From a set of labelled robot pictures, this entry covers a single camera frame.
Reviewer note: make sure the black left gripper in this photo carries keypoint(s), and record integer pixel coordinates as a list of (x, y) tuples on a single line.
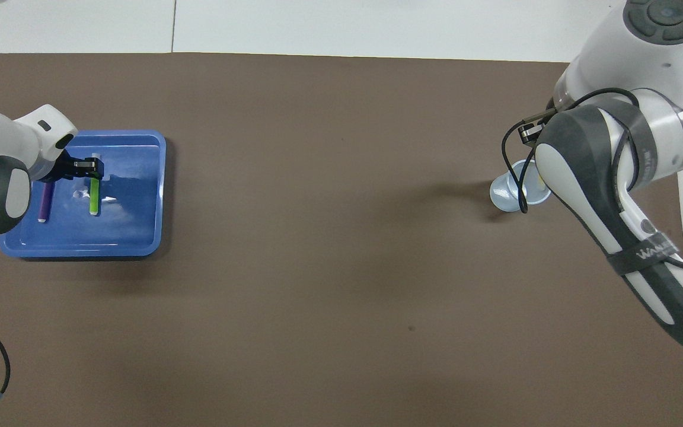
[(60, 171)]

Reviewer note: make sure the green pen white cap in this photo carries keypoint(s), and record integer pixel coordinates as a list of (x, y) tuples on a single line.
[(94, 198)]

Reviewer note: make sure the purple pen white cap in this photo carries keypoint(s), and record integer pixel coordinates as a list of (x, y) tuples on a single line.
[(45, 201)]

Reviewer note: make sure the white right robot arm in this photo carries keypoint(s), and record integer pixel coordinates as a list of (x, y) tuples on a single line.
[(644, 53)]

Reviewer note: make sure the blue plastic tray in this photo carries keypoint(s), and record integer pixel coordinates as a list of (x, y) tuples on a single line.
[(134, 225)]

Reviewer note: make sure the brown table mat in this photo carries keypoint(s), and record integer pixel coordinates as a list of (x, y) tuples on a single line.
[(341, 178)]

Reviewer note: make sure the translucent plastic cup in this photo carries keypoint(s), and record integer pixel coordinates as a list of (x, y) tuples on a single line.
[(504, 193)]

